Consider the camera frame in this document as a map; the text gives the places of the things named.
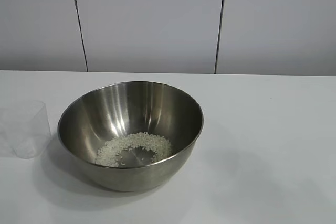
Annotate white rice grains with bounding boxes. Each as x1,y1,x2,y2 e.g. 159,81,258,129
94,132,174,167

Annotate stainless steel mixing bowl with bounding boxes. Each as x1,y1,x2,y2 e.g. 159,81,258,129
57,81,205,192

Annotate clear plastic measuring cup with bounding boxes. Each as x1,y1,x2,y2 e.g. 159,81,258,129
0,100,52,158

